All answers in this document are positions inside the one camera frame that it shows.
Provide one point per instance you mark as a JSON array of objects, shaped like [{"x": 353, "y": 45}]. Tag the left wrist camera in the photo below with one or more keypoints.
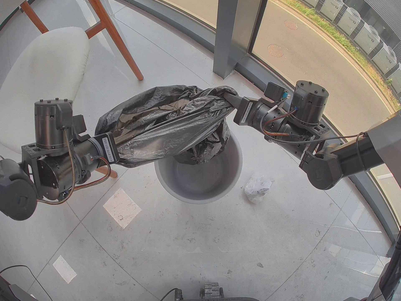
[{"x": 78, "y": 125}]

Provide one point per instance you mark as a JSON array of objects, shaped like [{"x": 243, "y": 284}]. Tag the white cushioned wooden chair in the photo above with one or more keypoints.
[{"x": 47, "y": 74}]

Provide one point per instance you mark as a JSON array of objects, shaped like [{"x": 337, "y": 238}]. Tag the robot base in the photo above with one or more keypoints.
[{"x": 216, "y": 292}]

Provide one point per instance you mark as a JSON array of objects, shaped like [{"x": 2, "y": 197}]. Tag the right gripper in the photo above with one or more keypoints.
[{"x": 257, "y": 114}]

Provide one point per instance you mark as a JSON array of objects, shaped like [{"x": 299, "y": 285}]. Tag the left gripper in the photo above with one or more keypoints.
[{"x": 106, "y": 149}]

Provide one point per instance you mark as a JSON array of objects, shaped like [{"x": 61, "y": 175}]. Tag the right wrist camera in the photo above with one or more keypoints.
[{"x": 274, "y": 91}]

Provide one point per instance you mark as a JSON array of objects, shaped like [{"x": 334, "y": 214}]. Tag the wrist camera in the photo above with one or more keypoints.
[
  {"x": 274, "y": 91},
  {"x": 78, "y": 125}
]

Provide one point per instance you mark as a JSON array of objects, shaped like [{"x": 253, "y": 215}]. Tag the white plastic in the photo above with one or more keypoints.
[{"x": 257, "y": 187}]

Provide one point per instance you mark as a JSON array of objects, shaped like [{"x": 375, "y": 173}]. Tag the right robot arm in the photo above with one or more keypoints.
[{"x": 308, "y": 102}]

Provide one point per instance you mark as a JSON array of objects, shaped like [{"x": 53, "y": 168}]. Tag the white trash bin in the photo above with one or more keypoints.
[{"x": 200, "y": 183}]

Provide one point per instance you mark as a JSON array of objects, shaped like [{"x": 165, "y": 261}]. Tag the black plastic bag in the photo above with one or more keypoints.
[{"x": 163, "y": 127}]

